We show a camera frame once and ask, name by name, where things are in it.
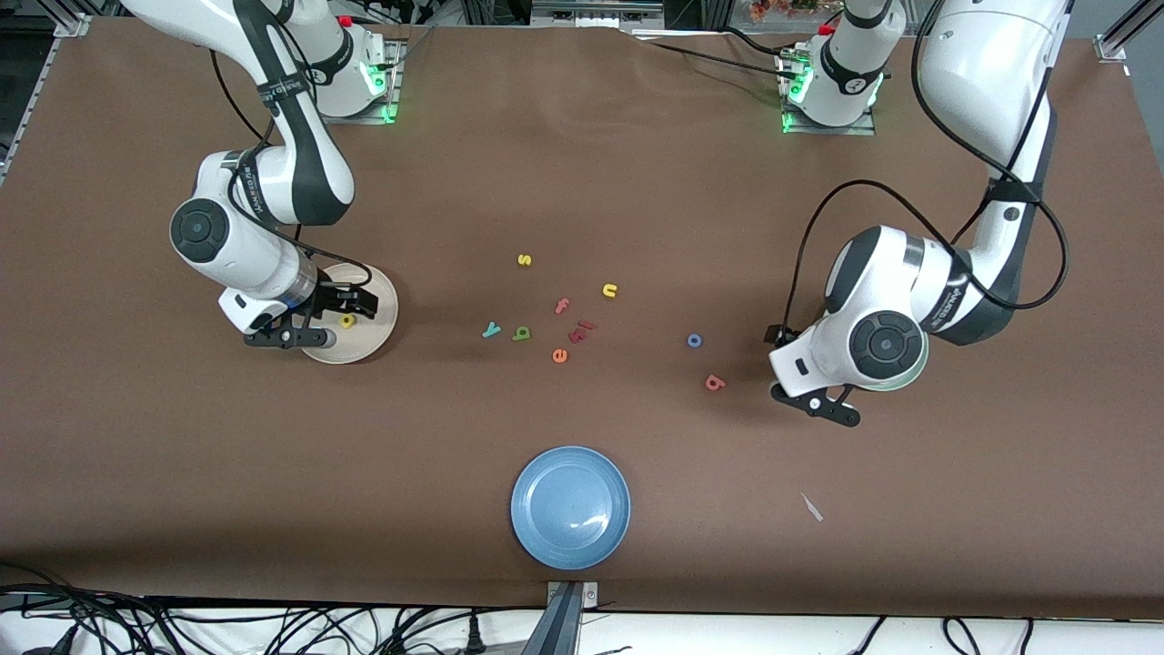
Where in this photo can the beige round plate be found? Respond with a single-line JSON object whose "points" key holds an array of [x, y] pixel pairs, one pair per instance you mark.
{"points": [[373, 300]]}

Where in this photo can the dark red foam letter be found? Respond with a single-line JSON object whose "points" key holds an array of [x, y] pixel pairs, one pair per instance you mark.
{"points": [[576, 336]]}

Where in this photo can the aluminium table edge profile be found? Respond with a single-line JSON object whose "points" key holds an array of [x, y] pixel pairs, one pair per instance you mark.
{"points": [[27, 109]]}

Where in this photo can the metal table edge bracket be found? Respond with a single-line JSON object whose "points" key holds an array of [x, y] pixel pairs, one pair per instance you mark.
{"points": [[589, 593]]}

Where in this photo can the silver corner bracket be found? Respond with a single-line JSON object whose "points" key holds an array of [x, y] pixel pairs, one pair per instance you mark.
{"points": [[73, 25], [1113, 47]]}

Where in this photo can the diagonal aluminium profile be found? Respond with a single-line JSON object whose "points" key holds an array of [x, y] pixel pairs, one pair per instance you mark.
{"points": [[1137, 23]]}

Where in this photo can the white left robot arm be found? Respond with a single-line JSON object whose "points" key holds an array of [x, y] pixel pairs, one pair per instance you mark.
{"points": [[882, 291]]}

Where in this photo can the small white paper scrap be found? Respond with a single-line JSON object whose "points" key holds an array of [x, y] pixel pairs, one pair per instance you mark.
{"points": [[812, 508]]}

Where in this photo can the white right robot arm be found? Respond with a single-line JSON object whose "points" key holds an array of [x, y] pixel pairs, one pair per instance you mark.
{"points": [[236, 246]]}

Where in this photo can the black power plug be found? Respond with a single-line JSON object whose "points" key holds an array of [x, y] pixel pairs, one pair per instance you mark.
{"points": [[473, 637]]}

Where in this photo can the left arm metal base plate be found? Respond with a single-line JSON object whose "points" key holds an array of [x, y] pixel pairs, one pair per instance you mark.
{"points": [[827, 130]]}

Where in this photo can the brown table cover sheet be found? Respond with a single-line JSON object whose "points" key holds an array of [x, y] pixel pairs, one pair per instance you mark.
{"points": [[182, 437]]}

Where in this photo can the orange dried flowers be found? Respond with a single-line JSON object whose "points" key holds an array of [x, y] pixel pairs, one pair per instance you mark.
{"points": [[773, 9]]}

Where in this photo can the silver aluminium crossbar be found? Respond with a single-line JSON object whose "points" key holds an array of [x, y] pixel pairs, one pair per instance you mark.
{"points": [[591, 14]]}

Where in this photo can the cyan foam letter y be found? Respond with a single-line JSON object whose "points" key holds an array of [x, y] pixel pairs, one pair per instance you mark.
{"points": [[491, 329]]}

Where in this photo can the blue round plate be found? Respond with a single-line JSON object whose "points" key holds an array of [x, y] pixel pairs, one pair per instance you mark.
{"points": [[570, 508]]}

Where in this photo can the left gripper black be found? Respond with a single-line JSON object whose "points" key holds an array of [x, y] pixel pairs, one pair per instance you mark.
{"points": [[771, 333]]}

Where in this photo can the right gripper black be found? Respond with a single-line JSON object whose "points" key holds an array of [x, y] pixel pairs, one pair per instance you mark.
{"points": [[330, 297]]}

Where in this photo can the grey aluminium mast profile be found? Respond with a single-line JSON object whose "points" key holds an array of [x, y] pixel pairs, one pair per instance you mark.
{"points": [[556, 628]]}

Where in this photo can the pale green round plate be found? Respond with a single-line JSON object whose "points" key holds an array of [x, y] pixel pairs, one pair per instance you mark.
{"points": [[905, 379]]}

